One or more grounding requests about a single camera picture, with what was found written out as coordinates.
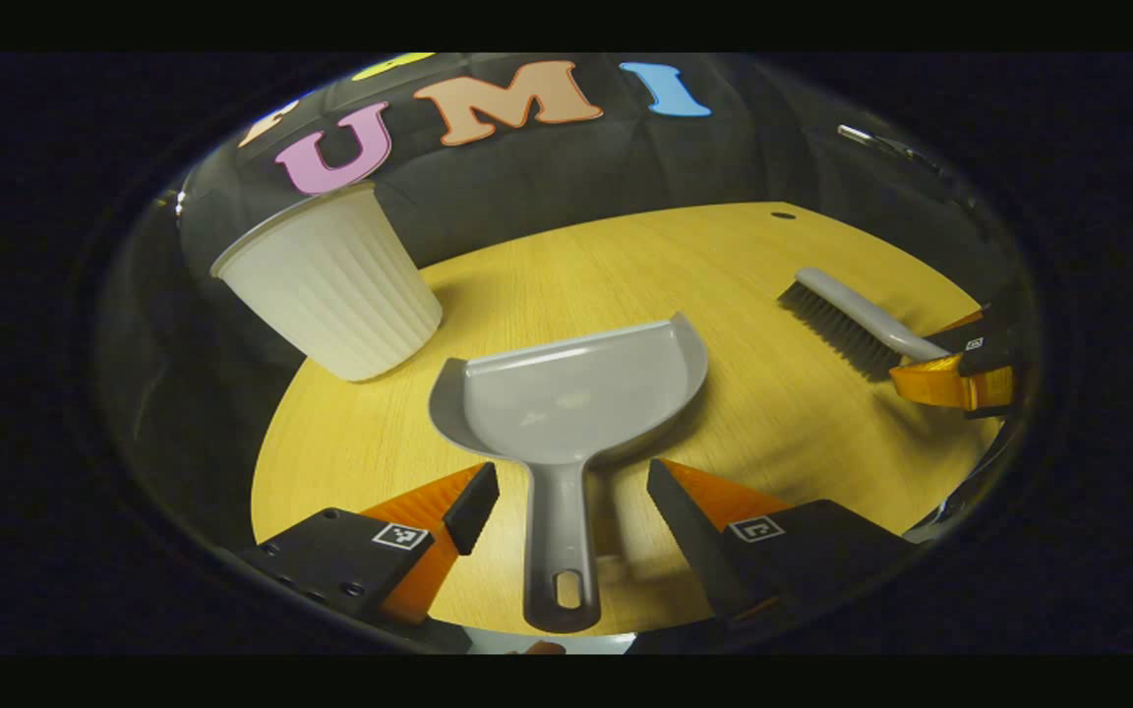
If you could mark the wooden desktop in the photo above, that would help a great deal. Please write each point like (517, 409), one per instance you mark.
(724, 265)

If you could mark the small grey broom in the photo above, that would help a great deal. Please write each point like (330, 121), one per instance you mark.
(852, 305)

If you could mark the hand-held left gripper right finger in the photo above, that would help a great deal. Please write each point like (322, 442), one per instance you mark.
(685, 521)

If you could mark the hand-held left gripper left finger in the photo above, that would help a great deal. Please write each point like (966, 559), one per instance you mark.
(476, 506)

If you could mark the white ribbed garbage bin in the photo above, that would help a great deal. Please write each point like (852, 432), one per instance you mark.
(330, 295)

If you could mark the grey plastic dustpan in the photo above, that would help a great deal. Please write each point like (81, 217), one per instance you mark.
(566, 403)

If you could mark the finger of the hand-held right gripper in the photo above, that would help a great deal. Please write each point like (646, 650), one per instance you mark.
(984, 349)
(940, 383)

